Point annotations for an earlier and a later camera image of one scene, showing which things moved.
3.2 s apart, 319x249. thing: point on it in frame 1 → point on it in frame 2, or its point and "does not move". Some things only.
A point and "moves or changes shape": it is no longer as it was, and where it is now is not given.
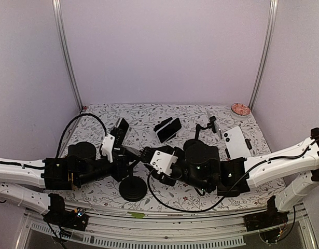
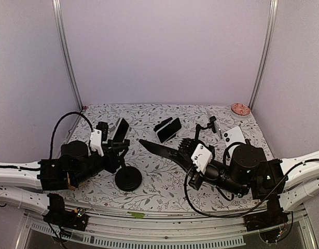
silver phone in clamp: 217,130 does not move
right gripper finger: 147,154 → 188,145
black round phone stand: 133,188 moves or changes shape
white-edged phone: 167,132 does not move
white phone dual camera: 236,143 does not move
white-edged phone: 122,130 does not move
